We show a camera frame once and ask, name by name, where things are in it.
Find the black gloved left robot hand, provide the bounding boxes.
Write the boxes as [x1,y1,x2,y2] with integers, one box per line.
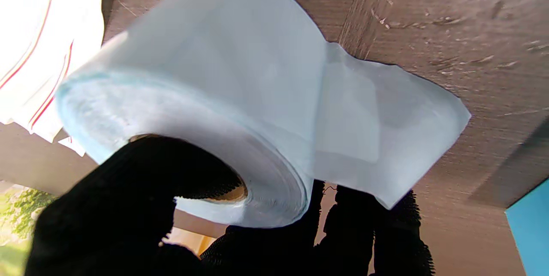
[24,135,436,276]

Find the light blue label roll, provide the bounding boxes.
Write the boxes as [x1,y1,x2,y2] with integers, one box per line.
[56,0,471,228]

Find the blue file box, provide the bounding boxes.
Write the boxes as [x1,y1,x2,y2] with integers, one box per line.
[505,177,549,276]

